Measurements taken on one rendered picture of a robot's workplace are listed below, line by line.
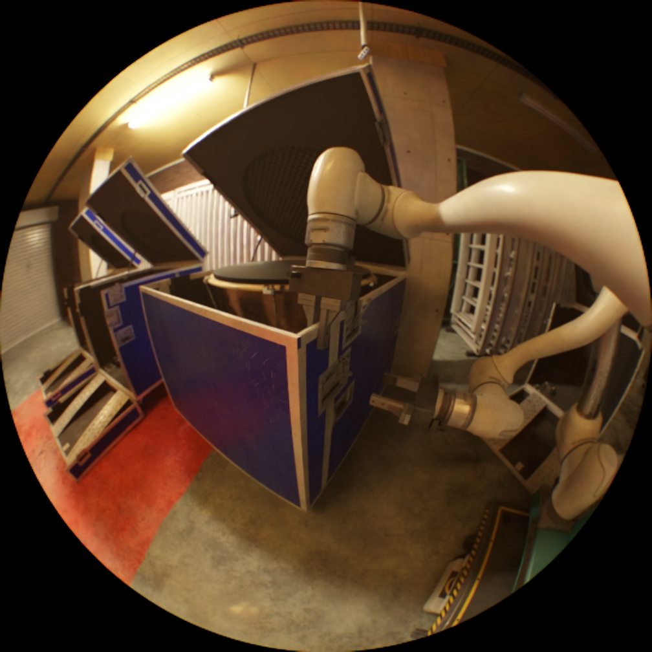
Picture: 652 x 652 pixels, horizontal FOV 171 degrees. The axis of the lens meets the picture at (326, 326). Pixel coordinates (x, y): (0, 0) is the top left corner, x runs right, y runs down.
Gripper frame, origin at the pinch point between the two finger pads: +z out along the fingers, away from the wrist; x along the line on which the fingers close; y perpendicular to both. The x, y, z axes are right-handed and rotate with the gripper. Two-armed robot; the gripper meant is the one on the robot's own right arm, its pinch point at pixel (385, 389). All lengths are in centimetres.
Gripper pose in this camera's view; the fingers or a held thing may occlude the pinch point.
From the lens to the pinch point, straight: 56.7
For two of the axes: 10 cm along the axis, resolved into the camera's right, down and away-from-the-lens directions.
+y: 0.4, -9.3, -3.7
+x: -4.9, 3.1, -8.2
